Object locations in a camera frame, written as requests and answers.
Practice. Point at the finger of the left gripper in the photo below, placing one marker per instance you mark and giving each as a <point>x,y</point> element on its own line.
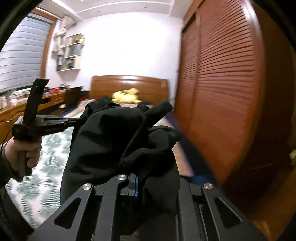
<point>72,122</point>

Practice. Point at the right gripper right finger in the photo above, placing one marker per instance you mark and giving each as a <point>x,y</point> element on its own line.
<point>204,213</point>

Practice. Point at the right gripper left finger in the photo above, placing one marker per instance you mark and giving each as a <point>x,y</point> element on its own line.
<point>91,213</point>

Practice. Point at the black button coat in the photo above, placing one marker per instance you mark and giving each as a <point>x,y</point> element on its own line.
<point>111,140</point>

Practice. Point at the person left hand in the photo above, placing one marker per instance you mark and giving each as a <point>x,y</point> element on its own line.
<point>13,149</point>

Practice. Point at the floral blanket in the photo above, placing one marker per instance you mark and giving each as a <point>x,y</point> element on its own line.
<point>77,112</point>

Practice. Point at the wooden desk cabinet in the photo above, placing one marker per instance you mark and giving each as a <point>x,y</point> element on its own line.
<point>50,105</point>

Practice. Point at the dark desk chair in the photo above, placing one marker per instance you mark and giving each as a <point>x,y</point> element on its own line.
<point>72,96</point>

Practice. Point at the navy folded garment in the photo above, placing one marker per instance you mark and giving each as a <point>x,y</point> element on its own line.
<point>199,179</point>

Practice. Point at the red basket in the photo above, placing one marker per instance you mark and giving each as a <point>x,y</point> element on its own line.
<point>55,90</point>

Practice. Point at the yellow plush toy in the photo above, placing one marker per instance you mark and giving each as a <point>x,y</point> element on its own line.
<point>126,96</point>

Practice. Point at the grey window blind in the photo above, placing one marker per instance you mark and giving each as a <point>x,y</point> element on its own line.
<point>22,55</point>

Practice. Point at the palm leaf bedspread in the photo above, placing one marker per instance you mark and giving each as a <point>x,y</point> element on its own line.
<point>38,195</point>

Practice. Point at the wooden headboard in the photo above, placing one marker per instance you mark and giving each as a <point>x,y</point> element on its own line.
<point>152,90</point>

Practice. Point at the wooden louvered wardrobe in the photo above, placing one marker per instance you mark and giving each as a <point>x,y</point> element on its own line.
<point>235,95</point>

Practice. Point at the white wall shelf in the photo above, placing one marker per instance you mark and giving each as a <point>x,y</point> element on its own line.
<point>69,56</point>

